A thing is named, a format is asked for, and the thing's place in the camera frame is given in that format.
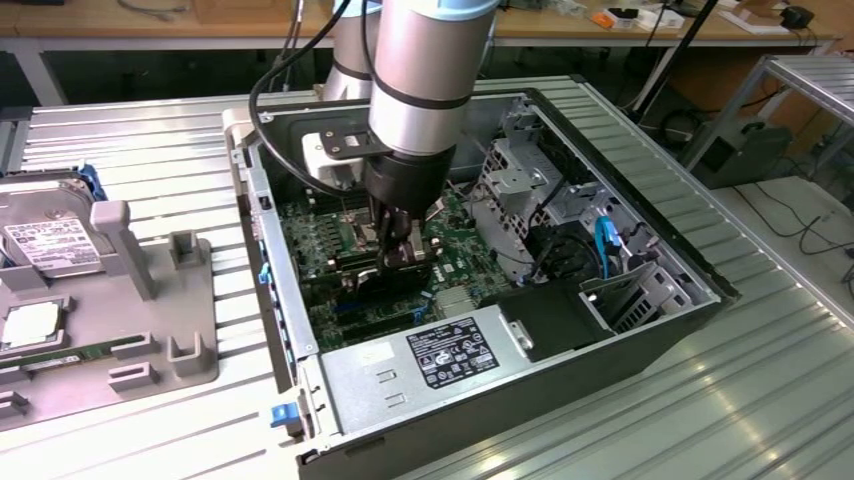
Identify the green motherboard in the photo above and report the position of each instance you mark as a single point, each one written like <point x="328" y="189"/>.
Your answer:
<point x="314" y="240"/>

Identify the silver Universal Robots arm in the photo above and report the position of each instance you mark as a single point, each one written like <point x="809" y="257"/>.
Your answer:
<point x="427" y="75"/>

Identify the silver chipset heatsink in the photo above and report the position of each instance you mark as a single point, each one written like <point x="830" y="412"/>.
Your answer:
<point x="455" y="300"/>

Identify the green RAM stick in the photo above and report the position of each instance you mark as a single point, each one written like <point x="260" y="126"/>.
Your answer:
<point x="60" y="359"/>
<point x="354" y="261"/>

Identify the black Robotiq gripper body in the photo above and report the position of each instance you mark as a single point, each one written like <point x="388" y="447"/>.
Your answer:
<point x="407" y="182"/>

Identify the blue case latch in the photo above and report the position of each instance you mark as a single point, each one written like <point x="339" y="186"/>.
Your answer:
<point x="283" y="416"/>

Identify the CPU socket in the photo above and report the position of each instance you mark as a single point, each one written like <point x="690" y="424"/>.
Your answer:
<point x="360" y="230"/>

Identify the thin metal locking lever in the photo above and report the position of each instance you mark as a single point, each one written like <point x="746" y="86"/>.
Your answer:
<point x="347" y="207"/>

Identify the long wooden desk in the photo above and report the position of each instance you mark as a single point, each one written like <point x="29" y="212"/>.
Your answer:
<point x="167" y="25"/>

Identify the grey metal frame table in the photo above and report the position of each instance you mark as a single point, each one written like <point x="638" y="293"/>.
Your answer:
<point x="821" y="75"/>

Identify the open black PC case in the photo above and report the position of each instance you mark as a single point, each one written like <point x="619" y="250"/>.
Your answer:
<point x="601" y="390"/>

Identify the black box device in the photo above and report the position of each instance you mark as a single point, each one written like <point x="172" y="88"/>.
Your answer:
<point x="747" y="155"/>

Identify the grey plastic parts rack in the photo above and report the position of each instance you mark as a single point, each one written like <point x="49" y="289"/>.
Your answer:
<point x="133" y="320"/>

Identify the black plastic fan shroud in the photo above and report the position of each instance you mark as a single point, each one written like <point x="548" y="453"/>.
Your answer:
<point x="547" y="320"/>

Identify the perforated metal disk bay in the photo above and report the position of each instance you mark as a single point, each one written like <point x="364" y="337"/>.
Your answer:
<point x="514" y="180"/>

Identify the silver CPU chip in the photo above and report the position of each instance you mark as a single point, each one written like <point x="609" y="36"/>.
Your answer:
<point x="29" y="325"/>

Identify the hard disk in blue caddy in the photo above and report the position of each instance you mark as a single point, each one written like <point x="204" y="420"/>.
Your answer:
<point x="47" y="240"/>

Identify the black power adapter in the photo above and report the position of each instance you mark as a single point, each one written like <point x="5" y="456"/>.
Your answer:
<point x="797" y="16"/>

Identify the white side table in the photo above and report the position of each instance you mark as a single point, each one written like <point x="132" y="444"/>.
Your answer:
<point x="767" y="240"/>

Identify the orange small box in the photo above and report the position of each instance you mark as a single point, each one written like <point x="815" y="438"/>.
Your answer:
<point x="602" y="18"/>

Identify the black graphics card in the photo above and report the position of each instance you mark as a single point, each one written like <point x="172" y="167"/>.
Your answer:
<point x="387" y="287"/>

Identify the black tripod pole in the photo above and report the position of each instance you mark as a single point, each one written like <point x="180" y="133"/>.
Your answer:
<point x="681" y="45"/>

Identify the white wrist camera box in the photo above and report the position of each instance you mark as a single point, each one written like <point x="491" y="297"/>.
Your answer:
<point x="330" y="170"/>

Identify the grey power supply unit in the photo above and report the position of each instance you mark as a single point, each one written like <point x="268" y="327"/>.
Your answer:
<point x="374" y="380"/>

